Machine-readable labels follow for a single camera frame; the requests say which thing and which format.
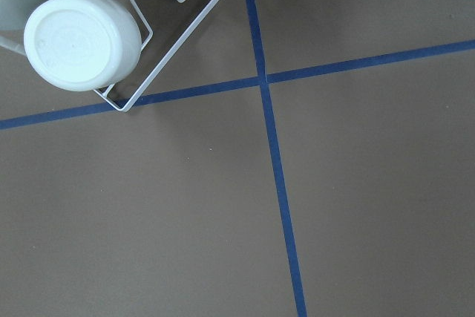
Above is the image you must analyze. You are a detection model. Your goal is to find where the white cup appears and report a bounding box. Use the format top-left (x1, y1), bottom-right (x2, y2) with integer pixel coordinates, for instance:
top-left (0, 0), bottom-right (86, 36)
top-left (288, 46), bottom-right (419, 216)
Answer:
top-left (24, 0), bottom-right (143, 91)

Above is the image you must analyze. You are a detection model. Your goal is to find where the white wire cup rack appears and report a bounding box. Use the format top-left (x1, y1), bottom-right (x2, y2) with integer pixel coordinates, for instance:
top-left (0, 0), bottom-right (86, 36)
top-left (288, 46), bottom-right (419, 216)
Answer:
top-left (95, 0), bottom-right (220, 112)

